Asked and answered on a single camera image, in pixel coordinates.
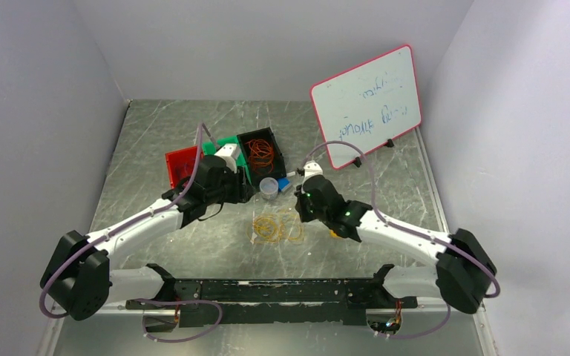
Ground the aluminium frame rail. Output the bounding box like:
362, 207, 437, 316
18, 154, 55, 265
94, 301, 175, 316

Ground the white board with red frame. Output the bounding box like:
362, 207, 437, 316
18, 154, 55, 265
309, 44, 422, 169

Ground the yellow cable bundle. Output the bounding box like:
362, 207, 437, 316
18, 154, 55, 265
248, 216, 286, 245

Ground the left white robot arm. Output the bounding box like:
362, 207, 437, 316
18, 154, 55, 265
39, 155, 255, 320

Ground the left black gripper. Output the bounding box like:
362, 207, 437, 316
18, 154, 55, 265
206, 165, 257, 205

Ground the orange cable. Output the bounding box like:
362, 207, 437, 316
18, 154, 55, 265
244, 139, 275, 173
245, 141, 274, 174
245, 139, 276, 175

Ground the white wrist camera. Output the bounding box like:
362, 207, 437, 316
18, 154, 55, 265
214, 143, 241, 173
297, 160, 324, 181

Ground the green plastic bin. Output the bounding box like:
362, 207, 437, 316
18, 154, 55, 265
202, 136, 251, 181

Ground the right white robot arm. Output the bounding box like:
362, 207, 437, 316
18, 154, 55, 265
295, 175, 498, 314

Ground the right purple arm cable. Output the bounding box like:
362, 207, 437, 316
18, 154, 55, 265
298, 141, 501, 341

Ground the black plastic bin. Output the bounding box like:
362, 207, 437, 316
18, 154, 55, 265
237, 127, 286, 188

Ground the clear round container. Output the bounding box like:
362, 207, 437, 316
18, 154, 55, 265
259, 177, 279, 200

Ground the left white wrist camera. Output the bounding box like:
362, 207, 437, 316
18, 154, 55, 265
214, 143, 241, 173

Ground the red plastic bin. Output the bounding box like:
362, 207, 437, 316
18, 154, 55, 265
164, 145, 203, 188

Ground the blue eraser block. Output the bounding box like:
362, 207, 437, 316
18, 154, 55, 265
277, 177, 292, 192

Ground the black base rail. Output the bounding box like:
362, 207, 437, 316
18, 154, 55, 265
125, 277, 419, 329

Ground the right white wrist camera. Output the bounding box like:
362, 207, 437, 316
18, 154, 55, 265
297, 160, 324, 181

